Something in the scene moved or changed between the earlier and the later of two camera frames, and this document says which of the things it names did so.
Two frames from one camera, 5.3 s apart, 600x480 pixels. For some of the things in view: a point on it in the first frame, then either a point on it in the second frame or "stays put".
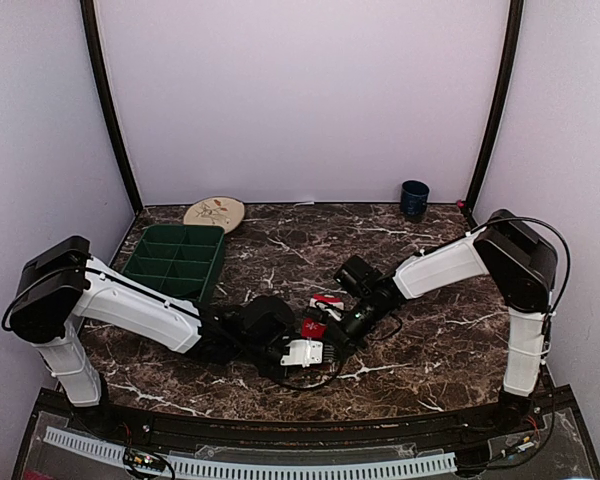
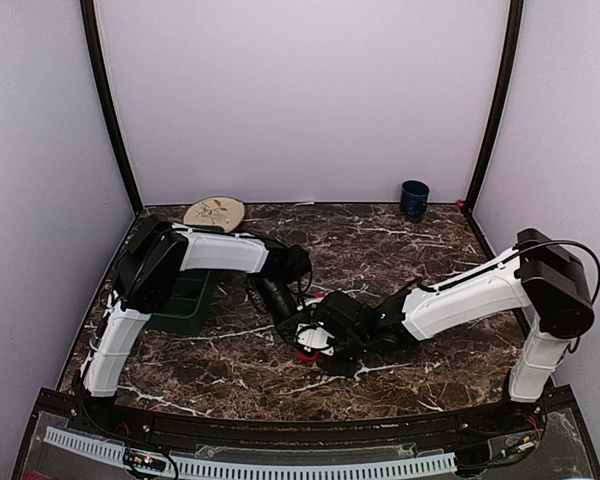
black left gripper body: (253, 353) to (269, 290)
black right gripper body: (353, 331) to (355, 347)
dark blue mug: (414, 199) stays put
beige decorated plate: (216, 210) stays put
